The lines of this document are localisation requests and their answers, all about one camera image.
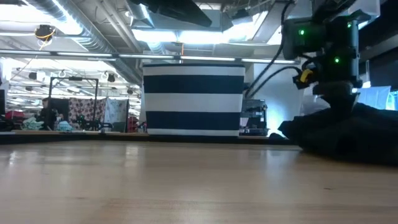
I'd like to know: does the white hanging sheet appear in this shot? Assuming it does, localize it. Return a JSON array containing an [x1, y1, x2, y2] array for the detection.
[[357, 85, 392, 111]]

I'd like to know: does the grey ceiling box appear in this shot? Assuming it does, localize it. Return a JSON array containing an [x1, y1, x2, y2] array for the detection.
[[200, 9, 225, 32]]

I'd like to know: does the person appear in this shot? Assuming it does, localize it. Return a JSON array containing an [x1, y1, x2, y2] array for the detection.
[[39, 96, 63, 131]]

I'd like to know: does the smooth round silver duct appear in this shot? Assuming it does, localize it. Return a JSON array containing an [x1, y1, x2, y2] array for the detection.
[[125, 0, 155, 29]]

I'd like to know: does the navy white-striped fabric bin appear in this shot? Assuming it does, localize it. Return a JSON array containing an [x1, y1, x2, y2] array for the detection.
[[142, 63, 251, 137]]

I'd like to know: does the teal background cloth pile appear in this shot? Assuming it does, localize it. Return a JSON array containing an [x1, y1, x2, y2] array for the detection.
[[55, 120, 74, 132], [21, 117, 45, 131]]

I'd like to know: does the corrugated silver ventilation duct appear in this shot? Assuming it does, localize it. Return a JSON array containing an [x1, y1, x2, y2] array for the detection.
[[18, 0, 144, 86]]

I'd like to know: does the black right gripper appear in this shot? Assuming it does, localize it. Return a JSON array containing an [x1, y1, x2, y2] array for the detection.
[[281, 12, 364, 118]]

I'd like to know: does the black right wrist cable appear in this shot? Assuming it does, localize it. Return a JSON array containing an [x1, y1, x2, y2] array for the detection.
[[244, 0, 304, 99]]

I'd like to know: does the patterned hanging cloth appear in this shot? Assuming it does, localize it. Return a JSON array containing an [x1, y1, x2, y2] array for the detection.
[[68, 98, 131, 131]]

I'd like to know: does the bright ceiling light panel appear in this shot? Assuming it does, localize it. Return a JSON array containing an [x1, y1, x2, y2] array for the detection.
[[132, 28, 233, 45]]

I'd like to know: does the red background object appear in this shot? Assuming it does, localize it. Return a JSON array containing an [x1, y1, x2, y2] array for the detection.
[[127, 115, 140, 133], [5, 110, 25, 121]]

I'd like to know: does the black monitor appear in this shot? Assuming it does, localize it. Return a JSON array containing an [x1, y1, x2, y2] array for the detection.
[[49, 98, 71, 125]]

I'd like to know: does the black yellow ceiling reel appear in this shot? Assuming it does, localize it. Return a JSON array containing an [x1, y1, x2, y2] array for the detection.
[[34, 24, 57, 43]]

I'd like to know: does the black metal rig frame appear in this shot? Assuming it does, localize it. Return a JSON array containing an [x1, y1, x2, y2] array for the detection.
[[47, 77, 100, 130]]

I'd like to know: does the black garment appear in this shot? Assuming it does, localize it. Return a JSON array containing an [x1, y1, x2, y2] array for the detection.
[[278, 101, 398, 166]]

